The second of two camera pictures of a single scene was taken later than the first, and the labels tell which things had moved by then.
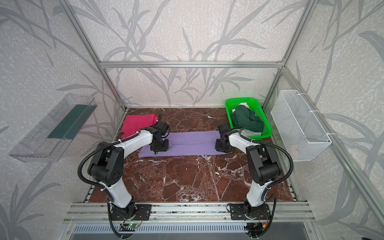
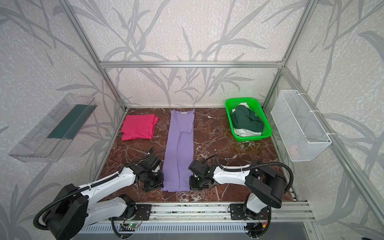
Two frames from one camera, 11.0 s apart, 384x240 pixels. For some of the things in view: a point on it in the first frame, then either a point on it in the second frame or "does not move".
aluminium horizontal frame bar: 191,64 does not move
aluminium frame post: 301,25 does not move
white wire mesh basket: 303,136 does not move
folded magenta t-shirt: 133,123 does not move
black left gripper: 160,145 to 154,180
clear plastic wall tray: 49,141 does not move
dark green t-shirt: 243,117 does not move
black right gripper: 222,145 to 197,181
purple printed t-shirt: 187,143 to 179,155
